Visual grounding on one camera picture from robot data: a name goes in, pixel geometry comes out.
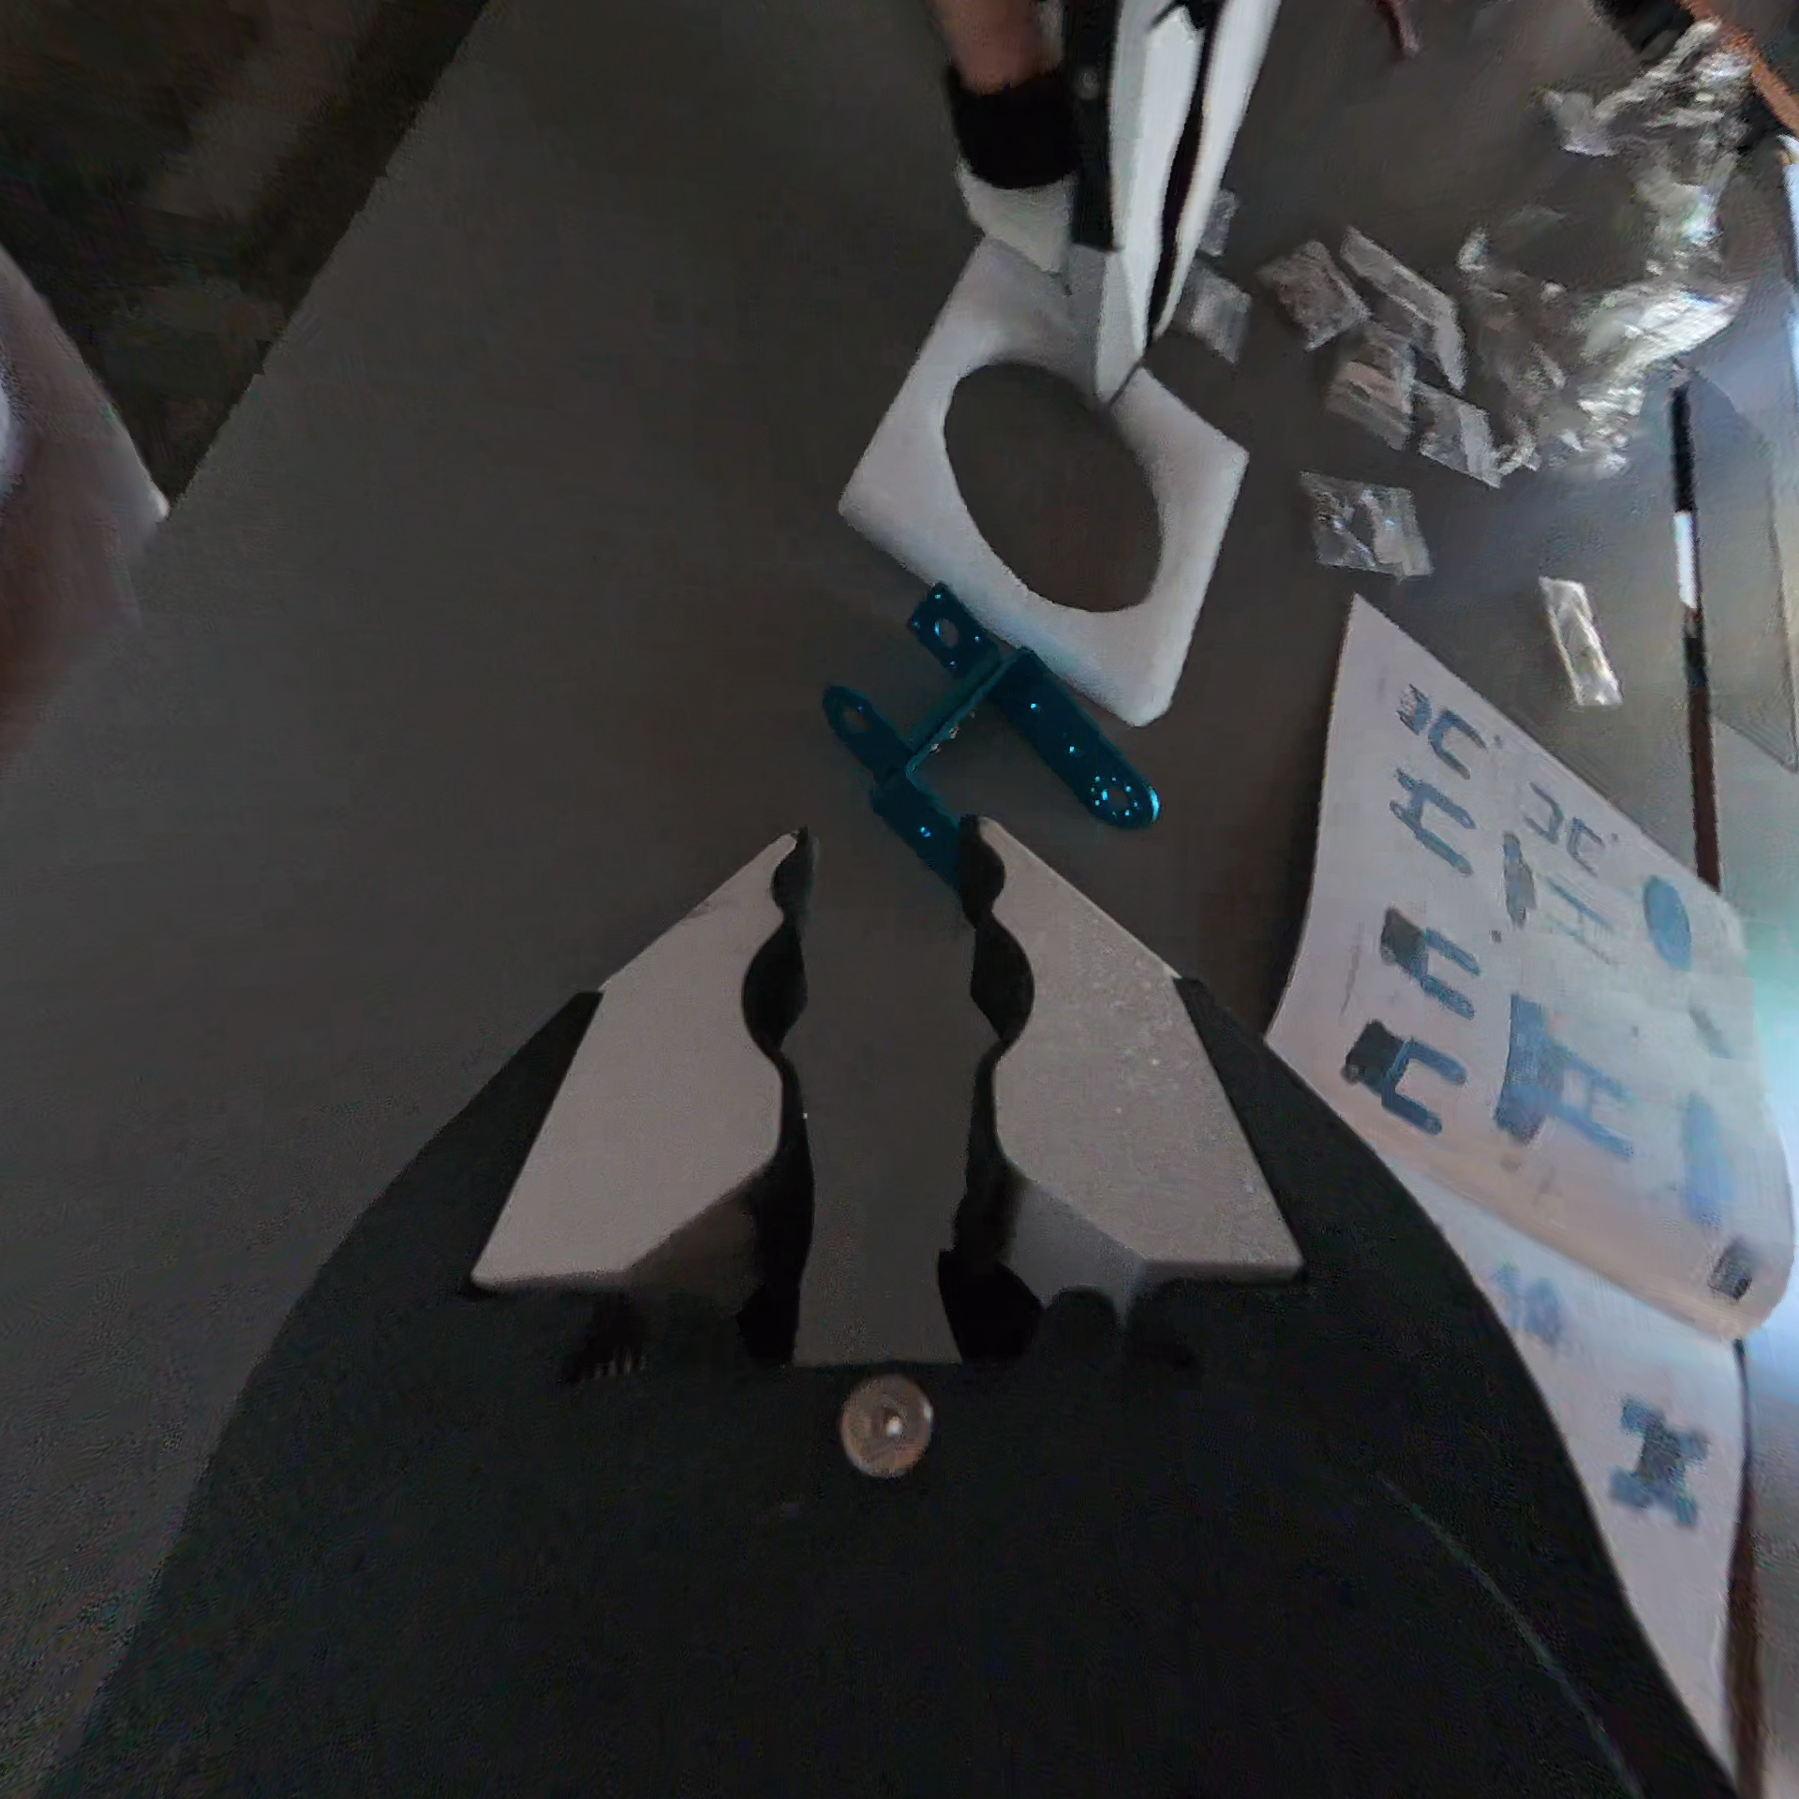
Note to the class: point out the group of clear screw bags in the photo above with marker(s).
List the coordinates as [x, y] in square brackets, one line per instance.
[1357, 520]

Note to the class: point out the person's left hand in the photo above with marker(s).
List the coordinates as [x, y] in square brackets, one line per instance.
[998, 34]

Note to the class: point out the instruction booklet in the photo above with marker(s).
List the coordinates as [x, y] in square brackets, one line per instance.
[1477, 912]

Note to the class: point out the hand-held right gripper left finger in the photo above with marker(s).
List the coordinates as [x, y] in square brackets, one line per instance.
[647, 1125]

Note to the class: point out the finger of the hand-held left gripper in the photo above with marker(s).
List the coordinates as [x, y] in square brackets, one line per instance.
[1134, 282]
[1237, 83]

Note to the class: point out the blue metal bracket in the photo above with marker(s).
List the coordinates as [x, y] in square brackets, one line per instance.
[970, 710]

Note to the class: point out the crumpled clear plastic wrap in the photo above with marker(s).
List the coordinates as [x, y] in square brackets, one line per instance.
[1617, 310]

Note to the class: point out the person's white shirt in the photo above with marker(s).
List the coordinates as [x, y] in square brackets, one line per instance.
[55, 491]

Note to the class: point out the white foam square with hole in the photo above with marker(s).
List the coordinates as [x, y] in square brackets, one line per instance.
[900, 483]

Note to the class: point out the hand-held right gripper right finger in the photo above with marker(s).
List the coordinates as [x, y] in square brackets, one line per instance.
[1124, 1125]

